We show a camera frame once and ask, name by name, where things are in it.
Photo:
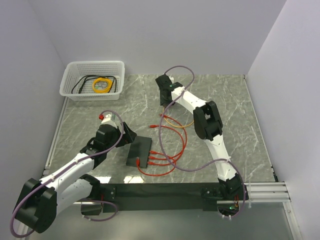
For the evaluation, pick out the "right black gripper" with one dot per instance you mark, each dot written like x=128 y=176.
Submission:
x=162 y=102

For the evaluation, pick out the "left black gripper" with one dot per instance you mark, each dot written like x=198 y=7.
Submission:
x=128 y=137

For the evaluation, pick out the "black network switch box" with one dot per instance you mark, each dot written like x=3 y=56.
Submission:
x=140 y=148

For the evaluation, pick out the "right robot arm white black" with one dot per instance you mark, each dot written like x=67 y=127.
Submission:
x=208 y=127

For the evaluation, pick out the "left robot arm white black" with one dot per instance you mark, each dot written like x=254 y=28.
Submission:
x=40 y=201

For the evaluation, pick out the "black front mounting bar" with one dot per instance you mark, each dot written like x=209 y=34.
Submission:
x=166 y=196

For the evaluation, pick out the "white perforated plastic basket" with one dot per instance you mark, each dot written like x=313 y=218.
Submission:
x=78 y=78

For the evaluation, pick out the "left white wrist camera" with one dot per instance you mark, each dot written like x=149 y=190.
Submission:
x=109 y=119

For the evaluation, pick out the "aluminium rail frame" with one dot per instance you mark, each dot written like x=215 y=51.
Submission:
x=259 y=192

